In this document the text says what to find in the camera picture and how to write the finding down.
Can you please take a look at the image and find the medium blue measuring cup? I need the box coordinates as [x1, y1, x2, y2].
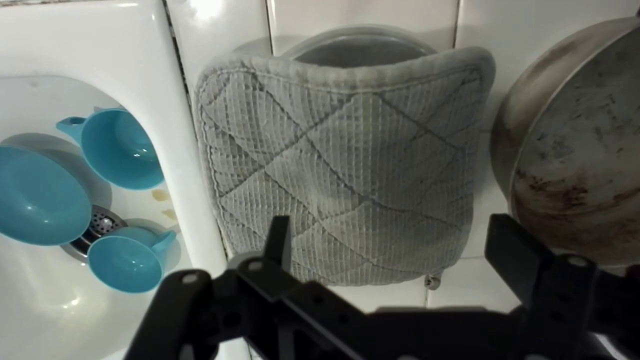
[56, 107, 165, 193]

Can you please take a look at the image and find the large blue measuring cup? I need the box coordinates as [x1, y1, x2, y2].
[0, 142, 93, 249]

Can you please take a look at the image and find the silver pot with black handle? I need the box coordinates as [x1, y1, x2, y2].
[487, 17, 640, 268]

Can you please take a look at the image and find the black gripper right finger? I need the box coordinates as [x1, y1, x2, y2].
[484, 213, 640, 360]

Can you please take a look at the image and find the white sink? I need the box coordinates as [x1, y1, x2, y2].
[0, 0, 232, 360]

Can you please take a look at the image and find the metal sink drain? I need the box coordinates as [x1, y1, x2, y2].
[60, 205, 128, 263]

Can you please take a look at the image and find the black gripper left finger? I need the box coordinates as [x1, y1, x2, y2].
[121, 215, 401, 360]

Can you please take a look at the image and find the small blue measuring cup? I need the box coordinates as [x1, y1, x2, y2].
[86, 226, 178, 297]

